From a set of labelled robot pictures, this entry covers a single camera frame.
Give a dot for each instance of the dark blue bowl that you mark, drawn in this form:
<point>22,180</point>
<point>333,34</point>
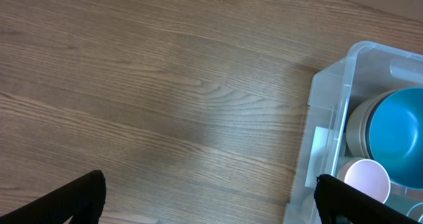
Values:
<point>394,136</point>

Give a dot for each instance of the small grey cup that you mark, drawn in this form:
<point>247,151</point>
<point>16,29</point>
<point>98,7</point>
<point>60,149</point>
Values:
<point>416,212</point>

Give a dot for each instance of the clear plastic storage bin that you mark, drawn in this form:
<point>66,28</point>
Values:
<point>368,70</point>

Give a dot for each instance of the small pink cup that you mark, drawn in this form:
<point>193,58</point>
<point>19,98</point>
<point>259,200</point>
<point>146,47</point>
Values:
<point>365,175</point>

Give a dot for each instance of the cream bowl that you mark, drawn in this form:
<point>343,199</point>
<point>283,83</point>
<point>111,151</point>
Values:
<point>357,124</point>

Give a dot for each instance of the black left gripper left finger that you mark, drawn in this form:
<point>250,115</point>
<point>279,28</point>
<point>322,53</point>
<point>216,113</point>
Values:
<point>80,201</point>

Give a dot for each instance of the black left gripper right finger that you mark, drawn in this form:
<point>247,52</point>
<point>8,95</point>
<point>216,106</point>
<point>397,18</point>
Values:
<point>338,202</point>

